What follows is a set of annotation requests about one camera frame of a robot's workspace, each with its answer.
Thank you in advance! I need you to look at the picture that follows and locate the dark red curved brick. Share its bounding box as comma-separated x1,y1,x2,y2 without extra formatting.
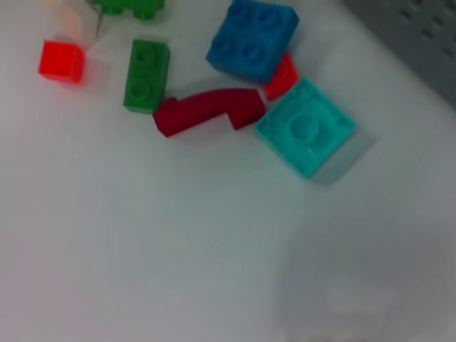
152,88,267,139

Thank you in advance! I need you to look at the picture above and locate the green rectangular brick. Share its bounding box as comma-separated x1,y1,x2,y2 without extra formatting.
122,38,172,115

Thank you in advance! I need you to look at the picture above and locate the translucent white long brick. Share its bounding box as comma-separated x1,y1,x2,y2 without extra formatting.
38,0,103,49

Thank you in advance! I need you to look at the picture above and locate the small red square brick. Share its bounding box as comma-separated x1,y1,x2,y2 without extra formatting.
36,38,87,86

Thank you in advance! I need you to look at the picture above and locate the green arch brick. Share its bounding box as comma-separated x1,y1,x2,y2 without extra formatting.
88,0,166,20

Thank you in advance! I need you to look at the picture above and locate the cyan square brick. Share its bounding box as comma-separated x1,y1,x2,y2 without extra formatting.
253,76,358,180

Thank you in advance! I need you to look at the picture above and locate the small red round brick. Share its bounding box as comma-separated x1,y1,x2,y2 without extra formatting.
262,51,300,101

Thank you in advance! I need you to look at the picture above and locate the blue square brick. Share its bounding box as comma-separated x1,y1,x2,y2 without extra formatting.
205,0,301,86

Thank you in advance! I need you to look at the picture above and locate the grey perforated storage bin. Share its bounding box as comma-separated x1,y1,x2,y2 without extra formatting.
341,0,456,112

